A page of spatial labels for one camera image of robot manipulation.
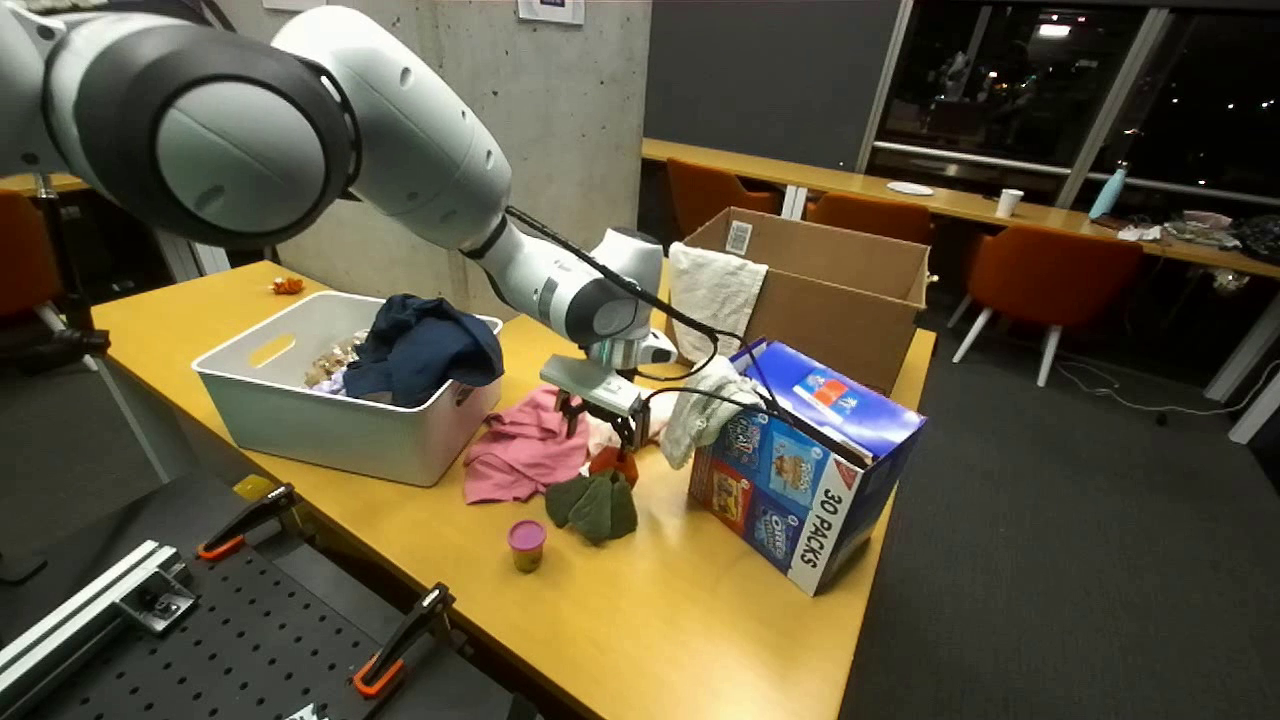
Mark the black perforated breadboard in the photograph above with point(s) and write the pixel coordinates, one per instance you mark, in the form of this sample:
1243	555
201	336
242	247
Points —
266	640

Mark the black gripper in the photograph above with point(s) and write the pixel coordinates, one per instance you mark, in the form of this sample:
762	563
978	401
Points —
616	418

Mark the black orange clamp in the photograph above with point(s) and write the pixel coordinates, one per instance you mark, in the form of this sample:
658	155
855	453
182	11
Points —
405	640
255	520

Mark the white cup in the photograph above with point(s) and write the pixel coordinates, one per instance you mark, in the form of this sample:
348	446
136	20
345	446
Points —
1010	203

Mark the wooden side desk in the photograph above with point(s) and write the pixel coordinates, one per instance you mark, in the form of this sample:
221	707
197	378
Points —
20	185

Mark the small orange object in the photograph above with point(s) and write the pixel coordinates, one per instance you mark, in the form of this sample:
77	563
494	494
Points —
288	287

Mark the white plastic basket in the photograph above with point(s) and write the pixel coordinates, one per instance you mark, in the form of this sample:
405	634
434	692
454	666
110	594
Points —
321	426

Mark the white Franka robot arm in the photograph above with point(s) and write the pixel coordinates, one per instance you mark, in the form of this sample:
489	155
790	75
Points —
401	135

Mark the navy blue cloth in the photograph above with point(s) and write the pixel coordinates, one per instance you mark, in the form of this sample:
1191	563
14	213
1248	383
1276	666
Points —
420	351

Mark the teal water bottle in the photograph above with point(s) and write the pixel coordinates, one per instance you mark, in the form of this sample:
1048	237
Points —
1106	192

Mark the white paper sheet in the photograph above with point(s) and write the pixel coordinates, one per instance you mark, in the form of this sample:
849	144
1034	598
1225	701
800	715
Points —
911	190

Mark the yellow tub with pink lid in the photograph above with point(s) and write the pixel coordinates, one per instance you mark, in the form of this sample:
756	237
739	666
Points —
526	542

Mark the bag of beige pieces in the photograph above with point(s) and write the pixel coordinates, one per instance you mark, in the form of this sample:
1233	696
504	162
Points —
329	366

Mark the blue snack carton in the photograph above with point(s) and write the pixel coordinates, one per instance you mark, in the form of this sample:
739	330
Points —
800	494

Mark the long wooden desk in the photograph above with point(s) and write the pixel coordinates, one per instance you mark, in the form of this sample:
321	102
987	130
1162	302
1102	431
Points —
855	181

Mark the white towel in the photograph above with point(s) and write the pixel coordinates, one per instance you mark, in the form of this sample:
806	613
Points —
723	304
701	407

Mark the orange chair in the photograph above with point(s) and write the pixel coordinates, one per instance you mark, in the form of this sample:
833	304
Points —
707	192
865	217
1046	275
26	253

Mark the aluminium rail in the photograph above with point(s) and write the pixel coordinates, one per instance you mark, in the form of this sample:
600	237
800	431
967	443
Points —
82	606

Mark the heap of clothes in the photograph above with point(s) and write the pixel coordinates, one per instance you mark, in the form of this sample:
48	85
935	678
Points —
1200	229

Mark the brown cardboard box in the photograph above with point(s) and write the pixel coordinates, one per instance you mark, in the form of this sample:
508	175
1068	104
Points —
840	315

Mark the white wall frame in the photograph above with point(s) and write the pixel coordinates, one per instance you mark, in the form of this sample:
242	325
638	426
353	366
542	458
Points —
550	11

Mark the pink shirt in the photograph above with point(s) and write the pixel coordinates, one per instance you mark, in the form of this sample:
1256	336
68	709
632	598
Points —
526	453

